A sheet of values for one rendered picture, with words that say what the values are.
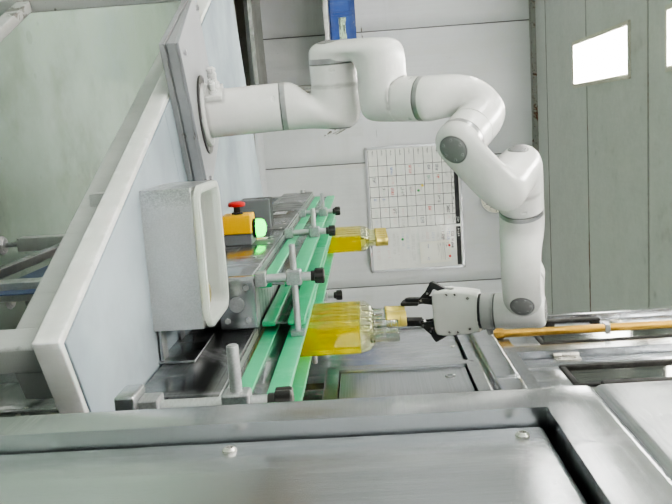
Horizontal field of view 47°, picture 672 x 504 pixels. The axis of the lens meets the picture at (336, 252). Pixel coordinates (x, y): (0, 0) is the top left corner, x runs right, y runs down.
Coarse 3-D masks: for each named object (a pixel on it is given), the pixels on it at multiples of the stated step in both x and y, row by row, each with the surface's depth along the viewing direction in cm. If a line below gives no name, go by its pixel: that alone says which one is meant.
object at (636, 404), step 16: (608, 384) 52; (624, 384) 52; (640, 384) 52; (656, 384) 52; (608, 400) 50; (624, 400) 49; (640, 400) 49; (656, 400) 49; (624, 416) 47; (640, 416) 47; (656, 416) 46; (640, 432) 44; (656, 432) 44; (656, 448) 42
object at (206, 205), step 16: (192, 192) 119; (208, 192) 132; (192, 208) 117; (208, 208) 132; (208, 224) 133; (208, 240) 133; (208, 256) 134; (224, 256) 134; (208, 272) 134; (224, 272) 134; (208, 288) 119; (224, 288) 135; (208, 304) 119; (224, 304) 132; (208, 320) 119
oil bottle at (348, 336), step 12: (312, 324) 152; (324, 324) 151; (336, 324) 151; (348, 324) 150; (360, 324) 149; (312, 336) 149; (324, 336) 149; (336, 336) 149; (348, 336) 149; (360, 336) 149; (372, 336) 149; (312, 348) 149; (324, 348) 149; (336, 348) 149; (348, 348) 149; (360, 348) 149
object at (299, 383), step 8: (328, 256) 268; (328, 264) 252; (328, 272) 239; (320, 288) 215; (320, 296) 205; (304, 360) 149; (304, 368) 144; (296, 376) 140; (304, 376) 140; (296, 384) 136; (304, 384) 135; (296, 392) 131; (296, 400) 128
